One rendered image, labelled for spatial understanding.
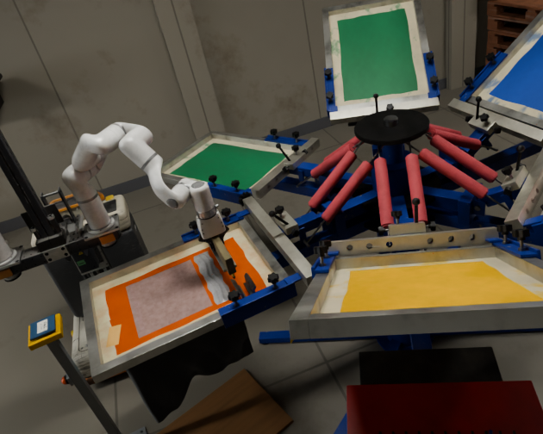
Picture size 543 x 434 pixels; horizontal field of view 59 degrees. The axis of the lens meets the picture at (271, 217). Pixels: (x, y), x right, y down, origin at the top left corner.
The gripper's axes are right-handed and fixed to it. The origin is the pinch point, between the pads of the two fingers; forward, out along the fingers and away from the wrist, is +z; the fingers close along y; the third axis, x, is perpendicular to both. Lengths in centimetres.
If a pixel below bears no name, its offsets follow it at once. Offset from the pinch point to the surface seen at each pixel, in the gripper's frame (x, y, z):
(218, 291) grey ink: 11.8, 6.9, 13.5
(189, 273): -7.4, 14.3, 14.1
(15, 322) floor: -162, 139, 111
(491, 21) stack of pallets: -242, -377, 44
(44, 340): -5, 76, 15
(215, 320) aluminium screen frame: 29.5, 13.2, 10.4
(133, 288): -12.9, 38.4, 14.3
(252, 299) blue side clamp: 28.5, -2.3, 9.2
